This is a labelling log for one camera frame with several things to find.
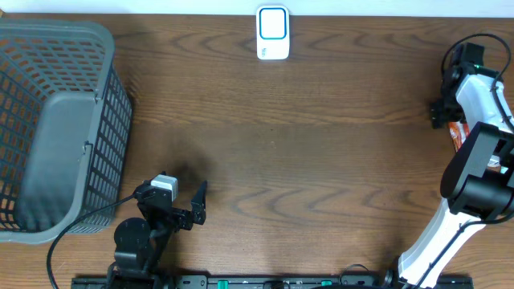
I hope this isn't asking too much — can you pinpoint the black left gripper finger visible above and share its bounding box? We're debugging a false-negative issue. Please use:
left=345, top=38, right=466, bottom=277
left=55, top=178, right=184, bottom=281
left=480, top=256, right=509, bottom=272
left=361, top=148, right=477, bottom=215
left=191, top=181, right=208, bottom=225
left=142, top=171, right=166, bottom=188

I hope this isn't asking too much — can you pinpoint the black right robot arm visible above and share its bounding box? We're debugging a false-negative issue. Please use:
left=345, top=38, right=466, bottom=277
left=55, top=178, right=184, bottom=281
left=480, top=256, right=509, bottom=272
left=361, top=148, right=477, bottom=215
left=386, top=37, right=513, bottom=288

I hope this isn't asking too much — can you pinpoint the grey plastic basket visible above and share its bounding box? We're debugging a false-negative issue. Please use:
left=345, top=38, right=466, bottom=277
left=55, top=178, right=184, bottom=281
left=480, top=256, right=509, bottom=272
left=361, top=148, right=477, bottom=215
left=1, top=19, right=133, bottom=244

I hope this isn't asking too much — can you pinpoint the white barcode scanner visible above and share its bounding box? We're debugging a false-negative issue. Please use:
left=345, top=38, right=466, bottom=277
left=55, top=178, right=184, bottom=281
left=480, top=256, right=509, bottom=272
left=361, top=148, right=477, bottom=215
left=255, top=5, right=290, bottom=60

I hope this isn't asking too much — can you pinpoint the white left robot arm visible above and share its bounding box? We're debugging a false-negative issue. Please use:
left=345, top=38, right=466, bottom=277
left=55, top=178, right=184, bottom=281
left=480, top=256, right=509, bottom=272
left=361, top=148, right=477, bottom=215
left=105, top=173, right=208, bottom=289

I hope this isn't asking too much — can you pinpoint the red Top chocolate bar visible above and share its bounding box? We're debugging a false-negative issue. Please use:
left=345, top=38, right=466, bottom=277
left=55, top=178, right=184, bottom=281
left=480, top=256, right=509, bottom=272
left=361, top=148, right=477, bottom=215
left=448, top=122, right=470, bottom=152

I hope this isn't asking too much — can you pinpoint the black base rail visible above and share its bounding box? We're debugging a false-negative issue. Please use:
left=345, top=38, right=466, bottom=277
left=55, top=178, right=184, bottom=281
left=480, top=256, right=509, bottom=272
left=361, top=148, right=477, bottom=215
left=71, top=273, right=475, bottom=289

